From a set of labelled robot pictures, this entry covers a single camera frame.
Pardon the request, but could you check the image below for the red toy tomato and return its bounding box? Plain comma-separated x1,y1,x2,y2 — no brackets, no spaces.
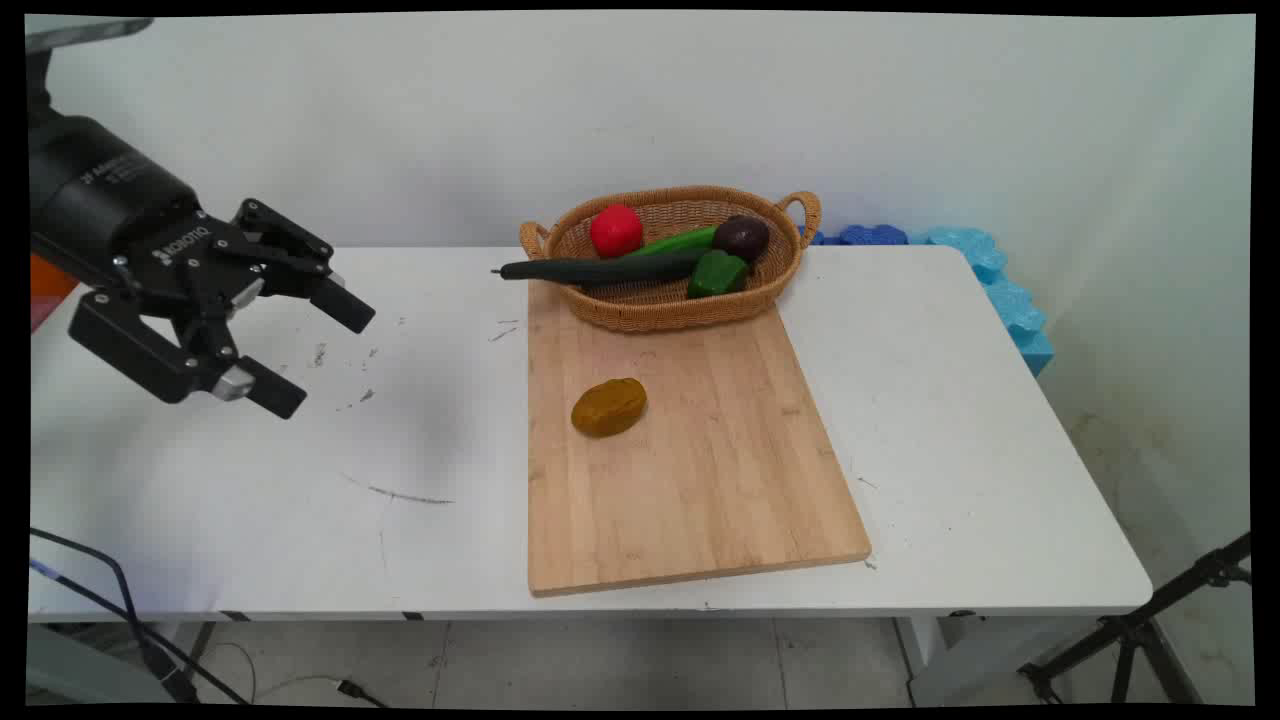
589,204,645,260

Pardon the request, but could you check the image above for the dark purple toy avocado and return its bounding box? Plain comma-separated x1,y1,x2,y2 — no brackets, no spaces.
712,214,771,264

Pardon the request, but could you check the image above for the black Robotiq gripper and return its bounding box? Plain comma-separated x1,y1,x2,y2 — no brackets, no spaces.
28,113,377,420

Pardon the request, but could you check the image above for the woven wicker basket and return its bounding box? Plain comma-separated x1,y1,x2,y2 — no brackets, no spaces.
518,185,823,334

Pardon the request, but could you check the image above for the black tripod stand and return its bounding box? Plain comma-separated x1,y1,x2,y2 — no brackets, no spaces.
1018,532,1253,706

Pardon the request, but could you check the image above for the brown toy potato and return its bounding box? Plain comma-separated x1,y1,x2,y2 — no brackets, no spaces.
571,377,649,439

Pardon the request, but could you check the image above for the orange box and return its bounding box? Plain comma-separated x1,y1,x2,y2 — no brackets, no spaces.
30,253,80,333

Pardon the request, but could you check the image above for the dark green toy cucumber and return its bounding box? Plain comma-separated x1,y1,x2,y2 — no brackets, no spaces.
490,250,709,288

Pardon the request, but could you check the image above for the white table leg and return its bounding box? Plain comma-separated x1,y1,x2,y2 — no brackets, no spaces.
893,614,1096,707

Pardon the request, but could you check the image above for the black cable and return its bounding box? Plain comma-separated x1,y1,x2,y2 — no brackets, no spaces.
30,527,251,706
30,558,199,704

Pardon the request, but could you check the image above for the grey table leg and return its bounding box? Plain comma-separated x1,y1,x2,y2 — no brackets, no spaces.
26,622,217,705

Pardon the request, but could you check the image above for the green toy bell pepper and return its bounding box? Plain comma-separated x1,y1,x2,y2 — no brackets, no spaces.
686,250,750,300

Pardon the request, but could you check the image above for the wooden cutting board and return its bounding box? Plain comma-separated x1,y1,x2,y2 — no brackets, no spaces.
526,280,873,599

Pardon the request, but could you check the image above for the light green toy chili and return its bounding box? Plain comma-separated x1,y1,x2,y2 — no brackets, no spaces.
628,226,719,258

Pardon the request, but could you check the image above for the thin white floor cable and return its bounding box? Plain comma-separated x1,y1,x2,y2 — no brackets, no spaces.
190,642,386,707

